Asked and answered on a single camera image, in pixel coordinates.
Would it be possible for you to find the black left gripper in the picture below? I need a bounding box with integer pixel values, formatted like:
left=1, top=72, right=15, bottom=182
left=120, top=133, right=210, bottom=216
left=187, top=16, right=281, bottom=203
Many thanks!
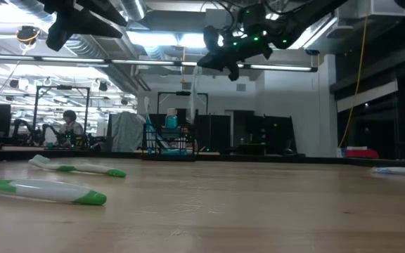
left=43, top=0, right=129, bottom=53

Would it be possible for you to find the person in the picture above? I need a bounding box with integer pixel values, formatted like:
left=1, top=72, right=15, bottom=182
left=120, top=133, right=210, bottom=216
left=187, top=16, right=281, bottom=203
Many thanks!
left=58, top=109, right=85, bottom=147

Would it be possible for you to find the silver ventilation duct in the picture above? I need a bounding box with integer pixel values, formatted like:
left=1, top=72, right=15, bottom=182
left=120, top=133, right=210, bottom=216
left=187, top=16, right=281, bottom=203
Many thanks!
left=12, top=0, right=154, bottom=92

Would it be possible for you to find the yellow hanging cable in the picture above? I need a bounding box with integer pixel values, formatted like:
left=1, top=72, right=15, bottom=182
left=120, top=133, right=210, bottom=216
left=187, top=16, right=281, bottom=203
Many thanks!
left=337, top=13, right=369, bottom=148

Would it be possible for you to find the black rig frame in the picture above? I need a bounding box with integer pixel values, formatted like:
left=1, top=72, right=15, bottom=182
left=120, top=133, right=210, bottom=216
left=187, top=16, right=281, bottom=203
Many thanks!
left=156, top=91, right=210, bottom=117
left=32, top=84, right=91, bottom=147

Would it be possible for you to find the long fluorescent light bar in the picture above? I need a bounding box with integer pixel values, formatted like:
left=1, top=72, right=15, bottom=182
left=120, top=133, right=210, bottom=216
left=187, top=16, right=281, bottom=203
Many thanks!
left=0, top=52, right=319, bottom=73

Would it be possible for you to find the black wire basket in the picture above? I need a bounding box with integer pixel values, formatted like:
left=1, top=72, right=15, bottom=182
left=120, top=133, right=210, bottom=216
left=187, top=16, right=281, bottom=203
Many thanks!
left=142, top=108, right=297, bottom=156

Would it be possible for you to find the blue and white toothbrush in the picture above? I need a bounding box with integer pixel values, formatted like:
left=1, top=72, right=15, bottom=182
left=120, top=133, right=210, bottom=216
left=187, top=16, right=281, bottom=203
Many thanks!
left=151, top=128, right=172, bottom=150
left=143, top=96, right=155, bottom=155
left=370, top=166, right=405, bottom=178

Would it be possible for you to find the black wire caddy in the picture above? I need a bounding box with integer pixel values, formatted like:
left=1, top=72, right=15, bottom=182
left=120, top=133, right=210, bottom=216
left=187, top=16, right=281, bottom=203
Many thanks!
left=141, top=122, right=198, bottom=162

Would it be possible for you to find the grey cloth cover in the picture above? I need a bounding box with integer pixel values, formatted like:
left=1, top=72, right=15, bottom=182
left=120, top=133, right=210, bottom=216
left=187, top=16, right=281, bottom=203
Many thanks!
left=108, top=111, right=146, bottom=153

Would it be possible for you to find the white air unit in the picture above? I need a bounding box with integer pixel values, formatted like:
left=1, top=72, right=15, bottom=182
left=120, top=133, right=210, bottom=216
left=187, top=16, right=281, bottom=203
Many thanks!
left=359, top=0, right=405, bottom=18

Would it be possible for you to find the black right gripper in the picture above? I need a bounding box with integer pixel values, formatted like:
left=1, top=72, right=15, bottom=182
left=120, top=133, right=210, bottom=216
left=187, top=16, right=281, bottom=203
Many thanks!
left=197, top=33, right=274, bottom=82

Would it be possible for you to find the black yellow cable reel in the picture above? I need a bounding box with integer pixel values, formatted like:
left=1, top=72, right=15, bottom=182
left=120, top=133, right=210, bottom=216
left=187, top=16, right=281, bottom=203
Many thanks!
left=15, top=25, right=41, bottom=45

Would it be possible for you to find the red box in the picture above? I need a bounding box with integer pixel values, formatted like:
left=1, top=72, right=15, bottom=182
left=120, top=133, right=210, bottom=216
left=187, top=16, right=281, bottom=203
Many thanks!
left=345, top=148, right=380, bottom=160

